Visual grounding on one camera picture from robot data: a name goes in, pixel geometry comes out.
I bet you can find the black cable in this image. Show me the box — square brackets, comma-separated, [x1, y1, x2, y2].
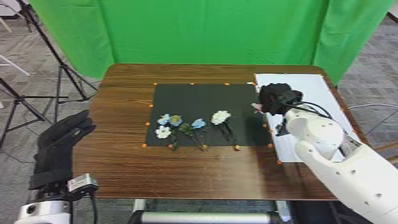
[282, 100, 333, 120]

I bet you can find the pale grey bar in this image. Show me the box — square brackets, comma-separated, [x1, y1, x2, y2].
[140, 211, 275, 224]

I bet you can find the white sheet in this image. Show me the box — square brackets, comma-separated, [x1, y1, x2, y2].
[252, 73, 364, 164]

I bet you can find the dark mat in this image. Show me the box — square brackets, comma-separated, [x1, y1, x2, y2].
[143, 83, 271, 148]

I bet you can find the white flower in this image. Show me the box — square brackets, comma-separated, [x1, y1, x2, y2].
[209, 110, 241, 150]
[152, 125, 179, 151]

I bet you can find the black tripod stand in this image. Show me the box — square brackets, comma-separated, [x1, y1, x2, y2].
[15, 0, 99, 102]
[0, 77, 70, 148]

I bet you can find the pink flower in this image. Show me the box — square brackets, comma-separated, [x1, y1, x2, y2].
[248, 102, 266, 115]

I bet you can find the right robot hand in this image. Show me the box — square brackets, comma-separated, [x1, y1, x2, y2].
[257, 82, 305, 116]

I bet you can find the green sprig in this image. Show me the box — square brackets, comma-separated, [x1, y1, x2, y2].
[177, 123, 206, 152]

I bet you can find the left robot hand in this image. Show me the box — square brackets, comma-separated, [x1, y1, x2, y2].
[28, 109, 97, 192]

